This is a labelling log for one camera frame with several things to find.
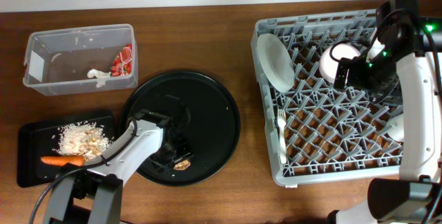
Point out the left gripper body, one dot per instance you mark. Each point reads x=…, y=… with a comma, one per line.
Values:
x=180, y=151

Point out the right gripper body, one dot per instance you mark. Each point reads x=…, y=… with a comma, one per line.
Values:
x=378, y=72

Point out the pink bowl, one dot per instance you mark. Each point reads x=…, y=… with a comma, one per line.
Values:
x=328, y=66

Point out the cream cup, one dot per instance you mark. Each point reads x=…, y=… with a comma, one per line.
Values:
x=396, y=131

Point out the red snack wrapper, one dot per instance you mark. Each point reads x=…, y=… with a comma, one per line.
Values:
x=122, y=64

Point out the grey plate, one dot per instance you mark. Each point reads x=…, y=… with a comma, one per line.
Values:
x=275, y=62

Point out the white tissue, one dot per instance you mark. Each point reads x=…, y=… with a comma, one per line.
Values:
x=100, y=76

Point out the white plastic fork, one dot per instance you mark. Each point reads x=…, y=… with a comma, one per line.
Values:
x=281, y=122

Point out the orange carrot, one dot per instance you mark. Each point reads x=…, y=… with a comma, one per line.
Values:
x=63, y=160

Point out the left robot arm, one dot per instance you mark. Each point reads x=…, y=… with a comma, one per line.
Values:
x=92, y=193

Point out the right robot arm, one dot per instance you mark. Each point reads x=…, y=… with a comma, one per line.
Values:
x=411, y=59

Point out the grey dishwasher rack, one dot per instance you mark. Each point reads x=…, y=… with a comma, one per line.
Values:
x=330, y=135

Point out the brown walnut shell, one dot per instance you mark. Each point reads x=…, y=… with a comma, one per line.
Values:
x=181, y=166

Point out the black round tray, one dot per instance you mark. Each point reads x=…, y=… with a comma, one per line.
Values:
x=213, y=132

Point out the white rice pile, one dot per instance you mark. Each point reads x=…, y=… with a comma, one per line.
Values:
x=69, y=130

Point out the peanut shells pile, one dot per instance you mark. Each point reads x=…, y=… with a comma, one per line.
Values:
x=88, y=144

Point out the clear plastic bin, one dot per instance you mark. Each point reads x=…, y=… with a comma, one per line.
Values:
x=57, y=61

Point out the black rectangular bin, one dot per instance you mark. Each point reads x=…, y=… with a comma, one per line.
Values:
x=39, y=139

